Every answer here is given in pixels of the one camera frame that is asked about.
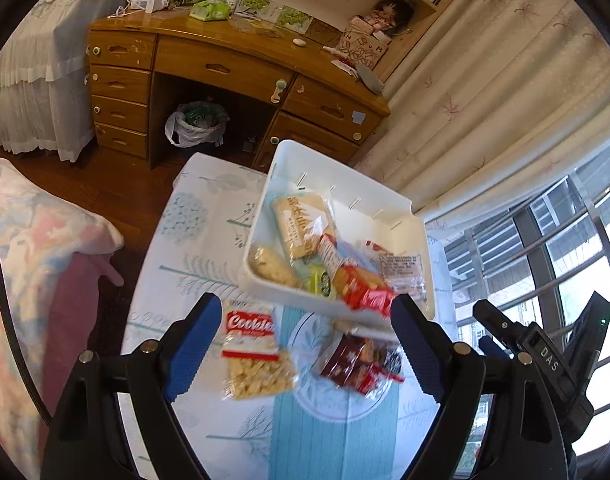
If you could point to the white plastic basket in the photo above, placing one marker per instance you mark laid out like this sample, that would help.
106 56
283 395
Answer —
295 170

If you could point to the green tissue pack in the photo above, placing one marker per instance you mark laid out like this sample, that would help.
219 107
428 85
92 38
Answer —
210 10

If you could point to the wooden desk with drawers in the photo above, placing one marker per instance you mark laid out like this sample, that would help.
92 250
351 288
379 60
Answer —
220 60

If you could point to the dark haired doll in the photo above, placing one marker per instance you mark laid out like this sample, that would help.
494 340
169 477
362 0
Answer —
392 12

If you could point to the grey oval pad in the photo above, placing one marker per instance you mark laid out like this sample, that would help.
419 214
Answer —
371 79

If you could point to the dark red snack packet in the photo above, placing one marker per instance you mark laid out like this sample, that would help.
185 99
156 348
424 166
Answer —
340 360

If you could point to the cream curtain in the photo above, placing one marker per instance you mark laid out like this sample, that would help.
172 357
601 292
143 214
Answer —
485 85

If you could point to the white lace cover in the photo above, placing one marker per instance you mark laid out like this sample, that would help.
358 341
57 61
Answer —
35 85

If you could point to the window with metal guard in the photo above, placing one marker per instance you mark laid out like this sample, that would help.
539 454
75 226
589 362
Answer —
535 260

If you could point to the clear packet with dark print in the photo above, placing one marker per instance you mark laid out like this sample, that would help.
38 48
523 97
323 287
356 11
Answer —
405 272

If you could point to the mountain print bread packet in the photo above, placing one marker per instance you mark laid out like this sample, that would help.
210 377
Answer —
300 225

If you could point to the printed cardboard box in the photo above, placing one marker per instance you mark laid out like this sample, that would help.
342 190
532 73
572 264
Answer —
362 47

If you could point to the red white cookie packet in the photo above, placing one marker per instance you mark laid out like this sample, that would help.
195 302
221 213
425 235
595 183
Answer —
257 370

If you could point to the mint drawer safety lock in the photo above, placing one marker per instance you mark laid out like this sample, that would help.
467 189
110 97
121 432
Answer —
277 91

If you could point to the small green snack packet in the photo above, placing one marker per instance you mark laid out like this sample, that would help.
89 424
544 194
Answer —
322 282

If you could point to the bin with white bag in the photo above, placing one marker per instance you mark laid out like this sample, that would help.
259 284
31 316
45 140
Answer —
185 132

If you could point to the red biscuit packet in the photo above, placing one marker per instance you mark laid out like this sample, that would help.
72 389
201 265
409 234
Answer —
365 290

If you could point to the green grape print card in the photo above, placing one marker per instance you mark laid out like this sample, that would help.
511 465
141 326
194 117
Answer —
294 16
255 3

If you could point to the white power strip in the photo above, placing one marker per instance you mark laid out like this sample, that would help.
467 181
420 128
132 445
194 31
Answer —
147 4

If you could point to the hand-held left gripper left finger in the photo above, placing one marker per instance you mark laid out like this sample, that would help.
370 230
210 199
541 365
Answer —
195 350

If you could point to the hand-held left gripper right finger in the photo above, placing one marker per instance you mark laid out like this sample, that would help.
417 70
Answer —
417 345

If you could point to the mauve bed sheet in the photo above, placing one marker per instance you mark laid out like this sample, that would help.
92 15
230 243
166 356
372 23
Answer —
70 320

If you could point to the floral pastel blanket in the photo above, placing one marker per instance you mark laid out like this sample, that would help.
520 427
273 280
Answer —
35 240

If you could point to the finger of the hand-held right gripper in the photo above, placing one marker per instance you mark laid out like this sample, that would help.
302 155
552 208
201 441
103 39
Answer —
495 320
487 345

